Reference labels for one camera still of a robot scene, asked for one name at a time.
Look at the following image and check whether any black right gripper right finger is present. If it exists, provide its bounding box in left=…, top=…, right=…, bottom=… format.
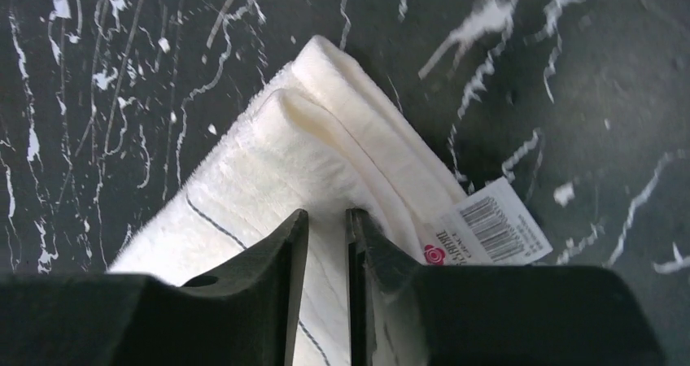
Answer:
left=346, top=209, right=666, bottom=365

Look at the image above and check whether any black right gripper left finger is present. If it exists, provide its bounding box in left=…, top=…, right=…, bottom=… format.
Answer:
left=1, top=209, right=308, bottom=365

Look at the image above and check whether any white towel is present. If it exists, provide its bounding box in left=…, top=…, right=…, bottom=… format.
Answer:
left=108, top=36, right=552, bottom=365

